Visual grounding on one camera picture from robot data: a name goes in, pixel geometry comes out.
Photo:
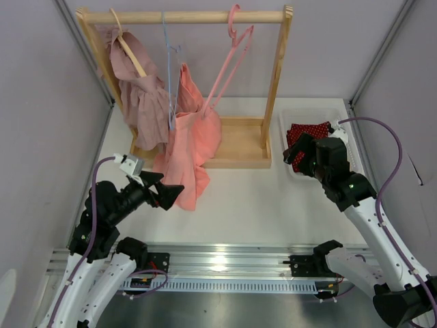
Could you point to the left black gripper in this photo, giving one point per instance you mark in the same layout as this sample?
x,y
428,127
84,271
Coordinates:
x,y
167,193

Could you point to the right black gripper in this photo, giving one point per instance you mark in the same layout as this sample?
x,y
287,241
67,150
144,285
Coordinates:
x,y
304,143

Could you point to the red polka dot skirt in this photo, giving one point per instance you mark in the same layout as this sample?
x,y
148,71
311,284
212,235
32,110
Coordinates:
x,y
317,131

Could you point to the pink plastic hanger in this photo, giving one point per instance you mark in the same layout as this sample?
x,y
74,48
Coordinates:
x,y
226,73

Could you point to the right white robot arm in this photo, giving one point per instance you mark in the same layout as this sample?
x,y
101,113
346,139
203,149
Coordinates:
x,y
402,289

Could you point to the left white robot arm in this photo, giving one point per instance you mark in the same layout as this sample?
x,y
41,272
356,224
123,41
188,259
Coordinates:
x,y
98,261

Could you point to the beige wooden hanger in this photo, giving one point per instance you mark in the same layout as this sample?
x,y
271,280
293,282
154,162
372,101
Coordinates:
x,y
126,48

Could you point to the white plastic basket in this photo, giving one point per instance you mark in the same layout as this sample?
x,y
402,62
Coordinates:
x,y
301,115

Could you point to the wooden clothes rack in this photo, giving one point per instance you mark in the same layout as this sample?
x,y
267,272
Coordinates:
x,y
245,139

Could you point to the salmon pink garment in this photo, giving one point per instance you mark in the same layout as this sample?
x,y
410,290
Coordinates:
x,y
195,139

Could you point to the mauve pleated dress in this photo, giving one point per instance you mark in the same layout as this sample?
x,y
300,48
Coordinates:
x,y
145,101

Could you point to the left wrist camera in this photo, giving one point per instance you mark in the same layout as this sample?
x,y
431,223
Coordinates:
x,y
131,165

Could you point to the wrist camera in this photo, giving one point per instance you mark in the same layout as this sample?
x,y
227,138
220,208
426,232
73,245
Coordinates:
x,y
131,165
336,131

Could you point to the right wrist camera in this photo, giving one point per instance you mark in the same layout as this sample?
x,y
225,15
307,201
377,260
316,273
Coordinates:
x,y
336,131

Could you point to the light blue wire hanger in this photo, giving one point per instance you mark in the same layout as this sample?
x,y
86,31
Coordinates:
x,y
175,59

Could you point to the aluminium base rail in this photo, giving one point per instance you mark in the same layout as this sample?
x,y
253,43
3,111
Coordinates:
x,y
227,261

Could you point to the white slotted cable duct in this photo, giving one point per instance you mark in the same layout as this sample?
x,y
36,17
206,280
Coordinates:
x,y
278,286

